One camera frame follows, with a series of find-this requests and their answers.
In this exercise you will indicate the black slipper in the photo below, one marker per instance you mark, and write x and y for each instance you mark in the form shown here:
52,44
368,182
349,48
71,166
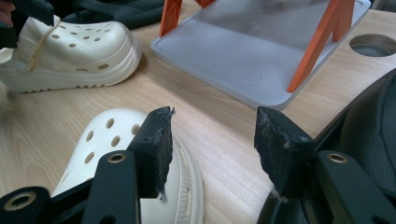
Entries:
373,130
124,12

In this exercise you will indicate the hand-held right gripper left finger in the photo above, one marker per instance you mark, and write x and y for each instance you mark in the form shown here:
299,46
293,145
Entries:
154,149

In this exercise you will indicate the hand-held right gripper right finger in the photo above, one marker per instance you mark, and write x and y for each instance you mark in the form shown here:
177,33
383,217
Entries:
280,149

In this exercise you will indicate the white shoe rack orange supports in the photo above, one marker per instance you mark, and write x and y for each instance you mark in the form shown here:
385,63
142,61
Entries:
233,62

